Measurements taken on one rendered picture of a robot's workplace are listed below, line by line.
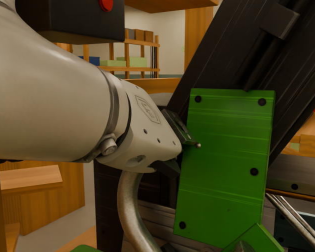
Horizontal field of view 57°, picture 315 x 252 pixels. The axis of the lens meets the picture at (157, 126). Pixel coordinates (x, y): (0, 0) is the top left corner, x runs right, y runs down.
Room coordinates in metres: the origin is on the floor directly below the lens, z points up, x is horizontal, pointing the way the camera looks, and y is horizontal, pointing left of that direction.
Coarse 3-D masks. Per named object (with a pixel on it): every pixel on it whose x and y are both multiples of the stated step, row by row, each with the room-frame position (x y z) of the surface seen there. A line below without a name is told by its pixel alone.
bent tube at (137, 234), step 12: (168, 120) 0.38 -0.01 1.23; (180, 120) 0.41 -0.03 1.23; (180, 132) 0.37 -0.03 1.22; (192, 144) 0.39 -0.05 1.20; (120, 180) 0.40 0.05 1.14; (132, 180) 0.39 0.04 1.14; (120, 192) 0.39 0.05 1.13; (132, 192) 0.39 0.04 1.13; (120, 204) 0.39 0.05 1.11; (132, 204) 0.39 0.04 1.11; (120, 216) 0.38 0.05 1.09; (132, 216) 0.38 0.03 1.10; (132, 228) 0.37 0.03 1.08; (144, 228) 0.38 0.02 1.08; (132, 240) 0.36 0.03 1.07; (144, 240) 0.36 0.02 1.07
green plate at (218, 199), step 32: (192, 96) 0.42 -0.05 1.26; (224, 96) 0.40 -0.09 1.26; (256, 96) 0.38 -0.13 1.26; (192, 128) 0.40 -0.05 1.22; (224, 128) 0.38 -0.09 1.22; (256, 128) 0.36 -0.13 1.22; (192, 160) 0.39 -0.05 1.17; (224, 160) 0.37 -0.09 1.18; (256, 160) 0.35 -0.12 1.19; (192, 192) 0.38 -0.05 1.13; (224, 192) 0.36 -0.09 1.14; (256, 192) 0.34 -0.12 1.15; (192, 224) 0.37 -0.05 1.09; (224, 224) 0.35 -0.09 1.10
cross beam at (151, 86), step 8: (128, 80) 0.89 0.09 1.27; (136, 80) 0.93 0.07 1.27; (144, 80) 0.97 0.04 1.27; (152, 80) 1.02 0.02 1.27; (160, 80) 1.07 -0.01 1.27; (168, 80) 1.12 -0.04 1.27; (176, 80) 1.18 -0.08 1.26; (144, 88) 0.97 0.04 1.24; (152, 88) 1.02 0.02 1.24; (160, 88) 1.07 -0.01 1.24; (168, 88) 1.12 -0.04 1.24
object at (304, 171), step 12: (288, 156) 0.56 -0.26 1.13; (300, 156) 0.56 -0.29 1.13; (276, 168) 0.49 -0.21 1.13; (288, 168) 0.49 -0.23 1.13; (300, 168) 0.49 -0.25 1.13; (312, 168) 0.49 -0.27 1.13; (276, 180) 0.44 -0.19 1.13; (288, 180) 0.43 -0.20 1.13; (300, 180) 0.43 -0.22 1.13; (312, 180) 0.43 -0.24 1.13; (276, 192) 0.44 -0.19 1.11; (288, 192) 0.43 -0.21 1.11; (300, 192) 0.42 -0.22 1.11; (312, 192) 0.41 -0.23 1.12
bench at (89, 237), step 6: (90, 228) 0.73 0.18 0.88; (84, 234) 0.70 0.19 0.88; (90, 234) 0.70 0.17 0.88; (72, 240) 0.67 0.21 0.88; (78, 240) 0.67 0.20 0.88; (84, 240) 0.67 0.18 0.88; (90, 240) 0.67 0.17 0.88; (66, 246) 0.64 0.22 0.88; (72, 246) 0.64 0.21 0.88; (90, 246) 0.64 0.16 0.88; (96, 246) 0.64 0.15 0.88
